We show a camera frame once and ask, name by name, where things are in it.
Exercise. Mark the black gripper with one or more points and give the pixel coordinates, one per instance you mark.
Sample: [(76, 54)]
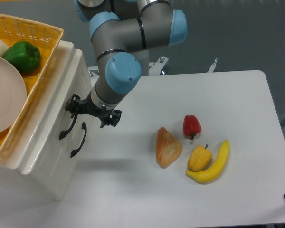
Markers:
[(75, 105)]

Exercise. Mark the black top drawer handle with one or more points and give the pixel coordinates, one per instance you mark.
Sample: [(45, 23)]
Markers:
[(64, 133)]

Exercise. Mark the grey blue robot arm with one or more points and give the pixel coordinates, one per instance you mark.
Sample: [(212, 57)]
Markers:
[(115, 39)]

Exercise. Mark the white drawer cabinet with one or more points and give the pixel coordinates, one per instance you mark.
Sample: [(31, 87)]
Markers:
[(16, 157)]

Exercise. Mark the orange bread piece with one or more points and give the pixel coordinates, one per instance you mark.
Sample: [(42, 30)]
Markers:
[(168, 148)]

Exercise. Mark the beige round plate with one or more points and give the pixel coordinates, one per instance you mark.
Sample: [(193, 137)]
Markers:
[(13, 94)]

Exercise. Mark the green bell pepper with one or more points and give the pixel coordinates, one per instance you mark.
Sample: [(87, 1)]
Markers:
[(24, 56)]

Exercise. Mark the red bell pepper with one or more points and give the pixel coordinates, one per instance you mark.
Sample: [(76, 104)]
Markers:
[(191, 126)]

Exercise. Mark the yellow bell pepper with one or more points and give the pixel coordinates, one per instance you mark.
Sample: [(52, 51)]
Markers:
[(199, 159)]

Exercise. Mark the yellow wicker basket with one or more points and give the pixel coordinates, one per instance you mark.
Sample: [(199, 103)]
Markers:
[(46, 38)]

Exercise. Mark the yellow banana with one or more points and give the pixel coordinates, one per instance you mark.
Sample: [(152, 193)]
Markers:
[(210, 173)]

